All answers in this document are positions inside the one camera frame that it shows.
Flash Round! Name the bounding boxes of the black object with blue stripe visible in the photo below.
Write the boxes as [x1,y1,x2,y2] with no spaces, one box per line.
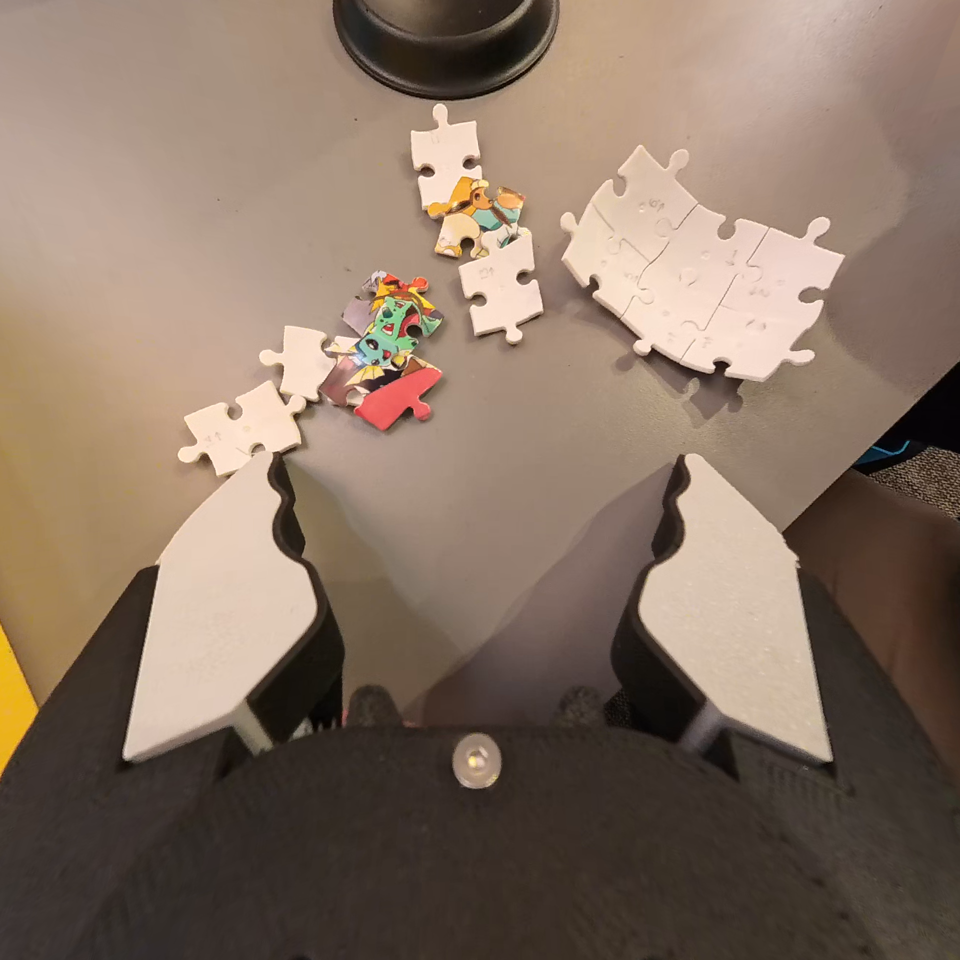
[861,437,937,474]

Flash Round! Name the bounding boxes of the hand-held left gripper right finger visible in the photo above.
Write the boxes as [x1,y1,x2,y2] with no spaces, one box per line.
[611,452,835,768]

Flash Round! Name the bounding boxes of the black round stand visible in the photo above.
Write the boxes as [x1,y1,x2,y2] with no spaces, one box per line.
[332,0,561,103]

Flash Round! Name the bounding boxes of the yellow box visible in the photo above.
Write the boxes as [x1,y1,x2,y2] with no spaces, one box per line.
[0,622,39,775]

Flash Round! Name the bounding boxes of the white curved assembled puzzle section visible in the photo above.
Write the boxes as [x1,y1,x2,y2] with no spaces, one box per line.
[560,144,846,384]

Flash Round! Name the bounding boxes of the puzzle pieces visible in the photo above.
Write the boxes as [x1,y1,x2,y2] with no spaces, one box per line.
[177,103,546,478]

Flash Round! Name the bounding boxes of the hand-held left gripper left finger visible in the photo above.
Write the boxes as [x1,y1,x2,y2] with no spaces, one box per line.
[121,450,346,763]

